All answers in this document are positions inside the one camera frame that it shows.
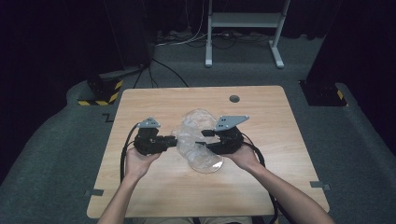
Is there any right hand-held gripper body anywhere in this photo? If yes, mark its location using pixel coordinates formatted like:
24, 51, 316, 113
206, 115, 250, 156

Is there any clear plastic bag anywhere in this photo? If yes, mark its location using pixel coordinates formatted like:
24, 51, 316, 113
171, 109, 219, 166

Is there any person's right hand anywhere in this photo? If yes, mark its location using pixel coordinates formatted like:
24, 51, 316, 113
222, 144, 261, 172

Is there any grey tape strip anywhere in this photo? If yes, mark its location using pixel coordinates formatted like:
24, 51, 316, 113
84, 189, 105, 198
310, 180, 332, 191

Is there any black yellow striped base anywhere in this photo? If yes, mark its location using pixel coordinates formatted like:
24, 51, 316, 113
77, 74, 124, 106

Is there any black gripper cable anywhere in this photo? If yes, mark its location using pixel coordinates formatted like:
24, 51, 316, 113
241, 133, 280, 224
120, 123, 140, 185

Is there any white metal stand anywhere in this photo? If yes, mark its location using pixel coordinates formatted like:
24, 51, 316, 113
205, 0, 292, 69

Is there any bundle of dark floor cables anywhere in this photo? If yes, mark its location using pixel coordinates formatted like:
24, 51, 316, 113
211, 31, 272, 50

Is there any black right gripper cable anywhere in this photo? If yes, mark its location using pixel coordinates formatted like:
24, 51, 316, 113
241, 133, 280, 224

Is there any black base with yellow mark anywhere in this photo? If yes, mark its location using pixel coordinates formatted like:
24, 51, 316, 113
299, 79, 348, 107

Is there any black floor cable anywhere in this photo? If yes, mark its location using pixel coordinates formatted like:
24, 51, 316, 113
134, 57, 190, 89

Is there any white floor cable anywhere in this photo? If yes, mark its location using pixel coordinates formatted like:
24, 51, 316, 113
154, 0, 208, 49

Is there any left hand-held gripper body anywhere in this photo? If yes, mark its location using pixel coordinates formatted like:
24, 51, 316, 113
134, 117, 166, 157

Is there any clear round plastic bin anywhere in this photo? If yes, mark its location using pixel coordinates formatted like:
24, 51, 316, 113
177, 108, 224, 175

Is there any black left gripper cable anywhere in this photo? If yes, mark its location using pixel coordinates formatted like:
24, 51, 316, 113
120, 123, 140, 185

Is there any person's left hand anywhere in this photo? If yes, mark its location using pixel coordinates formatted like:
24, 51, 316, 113
124, 148, 163, 183

